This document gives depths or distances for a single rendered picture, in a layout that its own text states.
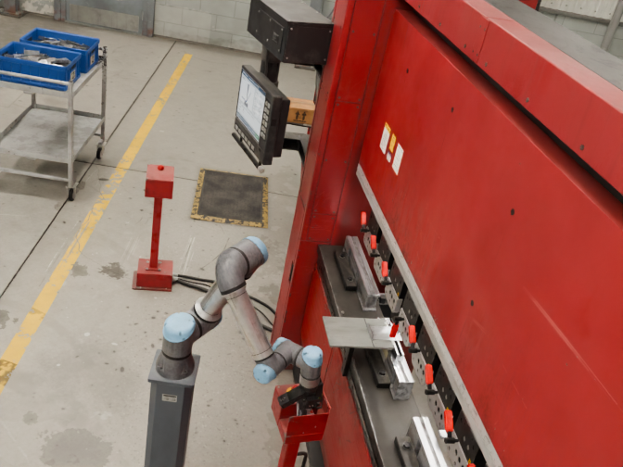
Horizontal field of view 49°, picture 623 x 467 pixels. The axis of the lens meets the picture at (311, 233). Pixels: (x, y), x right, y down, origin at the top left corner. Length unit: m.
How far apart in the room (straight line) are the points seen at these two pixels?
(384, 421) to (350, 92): 1.47
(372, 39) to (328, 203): 0.83
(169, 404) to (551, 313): 1.64
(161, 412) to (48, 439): 0.87
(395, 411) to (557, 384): 1.08
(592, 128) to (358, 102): 1.74
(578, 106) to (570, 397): 0.66
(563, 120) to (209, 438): 2.49
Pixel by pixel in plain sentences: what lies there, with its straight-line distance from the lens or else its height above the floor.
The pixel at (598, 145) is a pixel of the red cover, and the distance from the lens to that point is 1.59.
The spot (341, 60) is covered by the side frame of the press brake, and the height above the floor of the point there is 1.84.
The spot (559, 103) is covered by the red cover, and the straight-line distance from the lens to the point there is 1.74.
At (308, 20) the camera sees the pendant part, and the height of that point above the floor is 1.95.
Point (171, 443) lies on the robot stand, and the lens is 2.98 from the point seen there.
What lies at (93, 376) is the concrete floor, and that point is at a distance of 3.88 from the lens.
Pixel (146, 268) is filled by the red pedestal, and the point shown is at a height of 0.13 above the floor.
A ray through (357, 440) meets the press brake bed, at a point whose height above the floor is 0.70.
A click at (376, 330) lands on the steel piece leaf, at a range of 2.80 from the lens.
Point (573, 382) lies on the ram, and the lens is 1.64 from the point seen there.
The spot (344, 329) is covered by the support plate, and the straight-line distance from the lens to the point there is 2.76.
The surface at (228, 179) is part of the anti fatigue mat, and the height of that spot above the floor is 0.01.
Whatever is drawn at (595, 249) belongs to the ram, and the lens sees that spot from 1.58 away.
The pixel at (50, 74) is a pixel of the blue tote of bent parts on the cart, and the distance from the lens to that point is 5.14.
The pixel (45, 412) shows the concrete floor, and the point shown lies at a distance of 3.71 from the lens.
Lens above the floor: 2.67
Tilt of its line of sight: 30 degrees down
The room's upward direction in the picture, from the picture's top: 12 degrees clockwise
